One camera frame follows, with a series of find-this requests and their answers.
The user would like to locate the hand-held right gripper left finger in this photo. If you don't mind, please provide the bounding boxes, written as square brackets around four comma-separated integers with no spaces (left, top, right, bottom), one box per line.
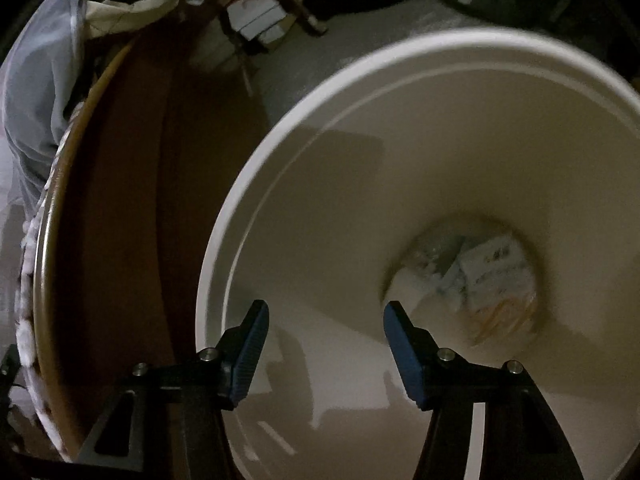
[70,299,271,480]

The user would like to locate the white plastic bin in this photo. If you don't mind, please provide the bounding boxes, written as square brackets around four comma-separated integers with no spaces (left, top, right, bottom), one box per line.
[196,27,640,480]

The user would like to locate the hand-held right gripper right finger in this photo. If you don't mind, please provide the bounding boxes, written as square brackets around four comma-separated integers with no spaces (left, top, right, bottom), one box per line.
[383,301,583,480]

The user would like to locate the brown wooden bed frame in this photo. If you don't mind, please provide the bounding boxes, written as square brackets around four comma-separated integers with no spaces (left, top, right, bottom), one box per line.
[32,25,281,461]

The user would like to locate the lavender sheer cloth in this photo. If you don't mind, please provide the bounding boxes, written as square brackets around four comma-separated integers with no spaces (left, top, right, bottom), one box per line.
[0,0,96,211]

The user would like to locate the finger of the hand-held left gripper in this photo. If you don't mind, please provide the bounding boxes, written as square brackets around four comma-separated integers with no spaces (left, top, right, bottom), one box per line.
[0,344,23,411]

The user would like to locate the white cardboard box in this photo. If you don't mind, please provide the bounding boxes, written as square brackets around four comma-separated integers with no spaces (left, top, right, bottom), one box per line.
[227,0,283,27]
[242,20,287,45]

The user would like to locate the white printed paper packet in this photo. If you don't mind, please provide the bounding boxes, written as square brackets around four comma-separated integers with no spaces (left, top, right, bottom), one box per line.
[452,234,538,316]

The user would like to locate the patterned floral blanket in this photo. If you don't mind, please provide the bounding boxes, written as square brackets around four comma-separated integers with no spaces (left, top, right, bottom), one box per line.
[14,105,76,453]

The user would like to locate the cream cloth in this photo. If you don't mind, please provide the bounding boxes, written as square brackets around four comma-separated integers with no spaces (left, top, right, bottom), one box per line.
[87,0,211,41]

